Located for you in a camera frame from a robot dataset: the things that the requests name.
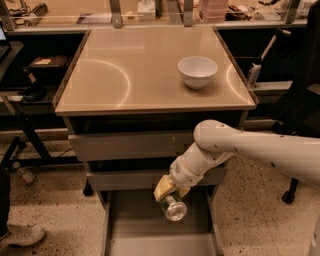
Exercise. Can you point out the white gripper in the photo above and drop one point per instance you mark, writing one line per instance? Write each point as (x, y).
(184, 174)

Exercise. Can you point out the green soda can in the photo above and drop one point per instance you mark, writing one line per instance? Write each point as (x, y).
(173, 208)

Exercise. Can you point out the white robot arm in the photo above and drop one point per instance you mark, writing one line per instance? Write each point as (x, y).
(215, 142)

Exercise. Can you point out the middle grey drawer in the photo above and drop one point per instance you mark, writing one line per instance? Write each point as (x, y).
(144, 179)

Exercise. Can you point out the grey drawer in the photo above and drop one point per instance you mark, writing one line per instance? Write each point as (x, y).
(130, 145)
(136, 226)
(144, 179)

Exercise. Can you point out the top grey drawer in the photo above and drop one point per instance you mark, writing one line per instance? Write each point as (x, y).
(130, 145)

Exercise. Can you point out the bottom grey drawer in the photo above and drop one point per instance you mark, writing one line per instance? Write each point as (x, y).
(136, 226)

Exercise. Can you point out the grey drawer cabinet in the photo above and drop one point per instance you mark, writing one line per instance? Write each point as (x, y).
(127, 80)

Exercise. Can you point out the white bowl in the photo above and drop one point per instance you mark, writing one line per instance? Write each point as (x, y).
(197, 72)

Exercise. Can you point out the white handheld tool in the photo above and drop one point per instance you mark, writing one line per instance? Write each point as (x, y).
(256, 65)

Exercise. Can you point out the black office chair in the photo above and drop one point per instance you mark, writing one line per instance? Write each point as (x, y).
(299, 111)

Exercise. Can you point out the plastic water bottle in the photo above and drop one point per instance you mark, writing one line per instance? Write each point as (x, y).
(24, 173)

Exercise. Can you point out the white sneaker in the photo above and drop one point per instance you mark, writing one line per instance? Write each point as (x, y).
(21, 236)

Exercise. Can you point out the black box with label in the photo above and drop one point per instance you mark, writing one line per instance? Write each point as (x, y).
(49, 67)

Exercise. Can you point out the pink stacked boxes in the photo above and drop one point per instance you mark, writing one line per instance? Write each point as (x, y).
(212, 11)

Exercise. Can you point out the black side desk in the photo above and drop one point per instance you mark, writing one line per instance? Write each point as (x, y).
(12, 100)

